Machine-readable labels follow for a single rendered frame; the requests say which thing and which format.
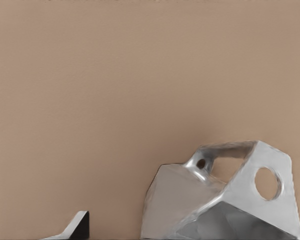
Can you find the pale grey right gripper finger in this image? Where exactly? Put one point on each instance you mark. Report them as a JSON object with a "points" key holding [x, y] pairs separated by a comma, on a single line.
{"points": [[76, 228]]}

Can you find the silver frame foot bracket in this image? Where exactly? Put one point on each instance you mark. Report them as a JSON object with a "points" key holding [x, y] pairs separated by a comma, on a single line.
{"points": [[242, 195]]}

